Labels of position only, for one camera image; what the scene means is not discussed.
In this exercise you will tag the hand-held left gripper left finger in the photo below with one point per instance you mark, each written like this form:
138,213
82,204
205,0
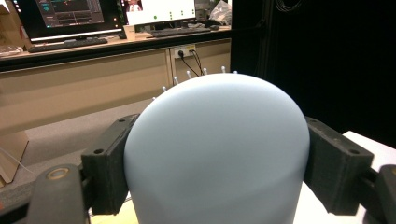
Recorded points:
104,165

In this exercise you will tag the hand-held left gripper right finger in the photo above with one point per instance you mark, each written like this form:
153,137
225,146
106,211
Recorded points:
336,168

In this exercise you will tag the long wooden desk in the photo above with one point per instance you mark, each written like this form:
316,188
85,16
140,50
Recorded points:
77,87

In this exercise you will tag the black curtain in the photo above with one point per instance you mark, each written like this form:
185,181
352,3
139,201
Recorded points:
327,62

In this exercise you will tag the black keyboard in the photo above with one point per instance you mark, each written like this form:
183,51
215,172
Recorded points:
180,31
67,44

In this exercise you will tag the dark-screen monitor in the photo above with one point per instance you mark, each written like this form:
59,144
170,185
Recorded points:
71,15

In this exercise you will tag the white-screen monitor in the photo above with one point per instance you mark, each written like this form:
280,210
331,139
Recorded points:
162,11

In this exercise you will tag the cardboard box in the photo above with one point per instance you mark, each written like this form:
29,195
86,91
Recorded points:
9,25

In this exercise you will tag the black computer mouse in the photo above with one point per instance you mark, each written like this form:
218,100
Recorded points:
214,27

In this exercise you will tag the clear plastic bag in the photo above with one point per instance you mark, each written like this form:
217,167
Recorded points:
221,12

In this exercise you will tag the white wall outlet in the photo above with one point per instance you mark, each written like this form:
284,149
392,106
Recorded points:
185,49

